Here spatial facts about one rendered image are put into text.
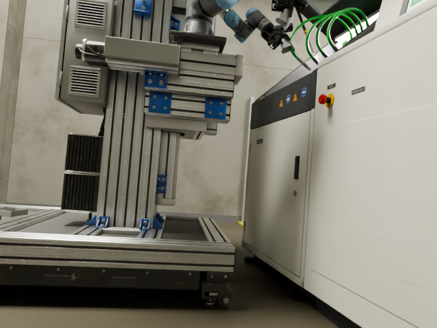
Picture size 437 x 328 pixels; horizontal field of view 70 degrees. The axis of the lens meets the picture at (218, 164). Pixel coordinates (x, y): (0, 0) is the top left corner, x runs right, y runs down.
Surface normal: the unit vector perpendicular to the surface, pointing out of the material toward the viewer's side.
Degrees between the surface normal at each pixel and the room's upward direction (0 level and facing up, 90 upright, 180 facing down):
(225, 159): 90
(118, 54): 90
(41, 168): 90
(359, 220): 90
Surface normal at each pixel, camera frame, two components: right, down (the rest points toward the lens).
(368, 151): -0.96, -0.08
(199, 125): 0.13, -0.03
